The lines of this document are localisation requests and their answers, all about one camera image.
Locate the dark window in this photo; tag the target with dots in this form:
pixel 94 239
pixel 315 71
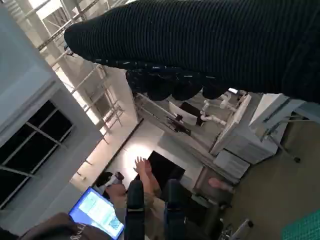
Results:
pixel 32 145

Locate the white louvred cabinet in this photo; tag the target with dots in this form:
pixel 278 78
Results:
pixel 247 142

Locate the bare black left hand, blue tape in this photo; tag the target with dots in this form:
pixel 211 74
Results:
pixel 136 207

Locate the person with headset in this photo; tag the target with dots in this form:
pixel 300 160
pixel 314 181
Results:
pixel 147 175

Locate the white headset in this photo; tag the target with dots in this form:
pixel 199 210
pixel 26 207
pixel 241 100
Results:
pixel 111 182

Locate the green cutting mat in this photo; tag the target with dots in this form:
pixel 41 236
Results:
pixel 305 225

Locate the white-backed computer monitor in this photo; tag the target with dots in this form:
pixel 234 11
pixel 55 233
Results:
pixel 175 108

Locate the black flat monitor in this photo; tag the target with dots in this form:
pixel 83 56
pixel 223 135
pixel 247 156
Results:
pixel 165 170

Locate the black knitted gloved right hand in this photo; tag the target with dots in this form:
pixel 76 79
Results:
pixel 200 37

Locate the laptop with blue screen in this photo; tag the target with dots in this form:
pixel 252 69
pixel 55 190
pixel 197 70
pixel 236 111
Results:
pixel 97 212

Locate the grey metal-legged table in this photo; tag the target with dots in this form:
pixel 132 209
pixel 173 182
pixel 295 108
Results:
pixel 305 110

